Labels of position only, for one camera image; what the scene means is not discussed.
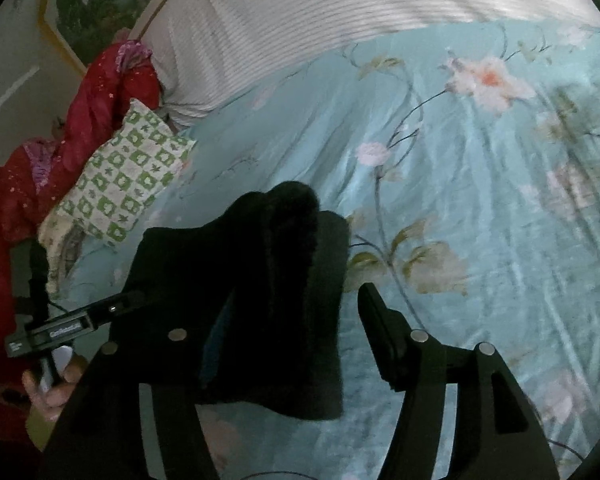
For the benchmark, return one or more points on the white green floral cloth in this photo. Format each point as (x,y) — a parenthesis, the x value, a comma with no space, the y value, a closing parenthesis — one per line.
(60,250)

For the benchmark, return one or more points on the black pants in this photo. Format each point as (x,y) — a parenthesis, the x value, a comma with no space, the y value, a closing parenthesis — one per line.
(260,260)

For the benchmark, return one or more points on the person's left hand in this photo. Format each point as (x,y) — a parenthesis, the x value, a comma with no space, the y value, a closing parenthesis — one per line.
(55,395)

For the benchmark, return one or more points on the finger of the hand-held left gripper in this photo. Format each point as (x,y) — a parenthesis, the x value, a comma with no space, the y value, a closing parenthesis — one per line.
(120,306)

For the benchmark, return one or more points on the gold framed painted headboard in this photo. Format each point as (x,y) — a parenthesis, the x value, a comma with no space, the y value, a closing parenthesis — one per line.
(95,0)

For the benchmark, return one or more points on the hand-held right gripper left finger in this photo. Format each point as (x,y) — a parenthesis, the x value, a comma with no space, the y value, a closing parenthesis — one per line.
(216,355)

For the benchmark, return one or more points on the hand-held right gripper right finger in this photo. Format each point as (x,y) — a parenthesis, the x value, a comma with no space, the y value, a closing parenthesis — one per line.
(380,330)

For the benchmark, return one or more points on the green checked pillow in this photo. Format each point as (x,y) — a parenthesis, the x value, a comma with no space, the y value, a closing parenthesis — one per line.
(125,175)

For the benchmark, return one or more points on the red quilt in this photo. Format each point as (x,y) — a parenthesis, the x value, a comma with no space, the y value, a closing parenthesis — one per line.
(105,85)

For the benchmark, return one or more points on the white striped duvet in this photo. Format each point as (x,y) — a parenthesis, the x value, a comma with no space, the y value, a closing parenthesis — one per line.
(305,20)

